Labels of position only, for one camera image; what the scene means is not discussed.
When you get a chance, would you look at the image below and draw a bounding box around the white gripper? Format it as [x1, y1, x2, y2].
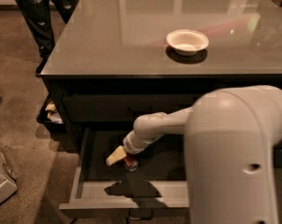
[106, 131, 148, 166]

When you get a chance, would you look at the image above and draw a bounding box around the red coke can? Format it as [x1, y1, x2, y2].
[124, 154, 139, 172]

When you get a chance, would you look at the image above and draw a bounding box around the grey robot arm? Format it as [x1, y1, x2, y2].
[106, 85, 282, 224]

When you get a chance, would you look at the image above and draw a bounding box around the open grey middle drawer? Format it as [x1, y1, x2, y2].
[59, 129, 189, 218]

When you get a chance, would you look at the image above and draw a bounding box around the dark top left drawer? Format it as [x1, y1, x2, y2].
[63, 94, 195, 122]

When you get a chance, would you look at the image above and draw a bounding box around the dark cabinet with grey counter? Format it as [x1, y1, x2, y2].
[42, 0, 282, 144]

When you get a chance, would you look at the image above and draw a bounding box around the black bin with trash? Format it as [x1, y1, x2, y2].
[36, 96, 66, 133]

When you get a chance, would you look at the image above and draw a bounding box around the white paper bowl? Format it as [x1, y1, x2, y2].
[166, 29, 209, 56]

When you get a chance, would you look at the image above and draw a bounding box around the person in dark trousers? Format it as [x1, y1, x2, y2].
[15, 0, 79, 77]

